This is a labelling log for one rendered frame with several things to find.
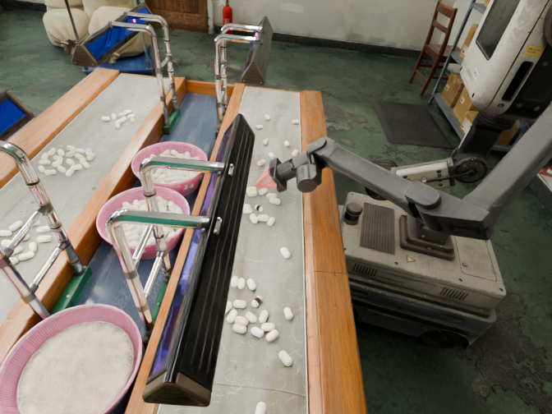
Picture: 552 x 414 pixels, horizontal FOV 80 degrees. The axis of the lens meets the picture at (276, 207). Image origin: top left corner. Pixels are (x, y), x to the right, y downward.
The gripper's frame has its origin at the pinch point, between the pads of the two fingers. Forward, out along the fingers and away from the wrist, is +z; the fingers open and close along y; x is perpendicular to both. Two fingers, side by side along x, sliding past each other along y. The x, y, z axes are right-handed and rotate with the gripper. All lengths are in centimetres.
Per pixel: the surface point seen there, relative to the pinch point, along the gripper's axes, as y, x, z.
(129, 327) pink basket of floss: 47, -10, 24
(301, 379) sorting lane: 55, 16, -7
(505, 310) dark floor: -17, 150, -56
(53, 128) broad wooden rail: -29, -47, 69
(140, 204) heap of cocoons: 5.7, -16.4, 34.6
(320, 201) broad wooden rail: -2.0, 18.2, -13.2
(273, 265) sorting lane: 25.1, 11.0, -0.6
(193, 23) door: -444, -24, 153
